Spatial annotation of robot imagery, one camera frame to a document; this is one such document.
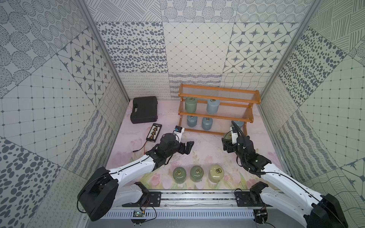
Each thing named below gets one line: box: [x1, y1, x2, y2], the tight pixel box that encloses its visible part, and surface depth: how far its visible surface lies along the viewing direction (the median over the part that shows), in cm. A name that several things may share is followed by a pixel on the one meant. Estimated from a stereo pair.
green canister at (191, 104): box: [184, 96, 198, 114], surface depth 91 cm
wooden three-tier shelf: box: [177, 83, 262, 137], surface depth 97 cm
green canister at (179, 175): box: [172, 166, 187, 184], surface depth 77 cm
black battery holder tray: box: [145, 123, 163, 143], surface depth 103 cm
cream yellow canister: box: [208, 164, 225, 184], surface depth 77 cm
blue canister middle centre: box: [206, 98, 221, 115], surface depth 90 cm
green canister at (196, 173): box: [190, 165, 204, 183], surface depth 78 cm
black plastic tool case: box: [130, 95, 158, 124], surface depth 113 cm
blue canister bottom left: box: [186, 114, 199, 128], surface depth 101 cm
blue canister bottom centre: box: [201, 116, 214, 131], surface depth 100 cm
